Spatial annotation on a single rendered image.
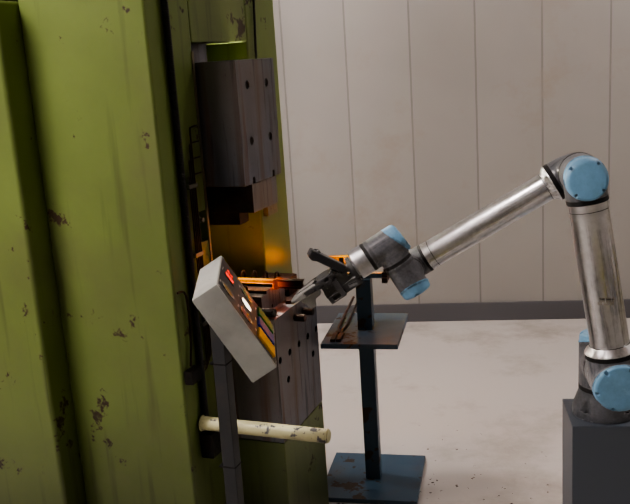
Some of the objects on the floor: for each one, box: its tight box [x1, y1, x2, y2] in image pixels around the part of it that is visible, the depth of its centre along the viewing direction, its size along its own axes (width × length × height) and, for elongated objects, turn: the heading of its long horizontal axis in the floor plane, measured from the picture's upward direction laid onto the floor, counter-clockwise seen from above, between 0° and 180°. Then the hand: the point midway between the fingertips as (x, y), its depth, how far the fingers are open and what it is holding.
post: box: [210, 326, 245, 504], centre depth 252 cm, size 4×4×108 cm
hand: (293, 298), depth 251 cm, fingers closed
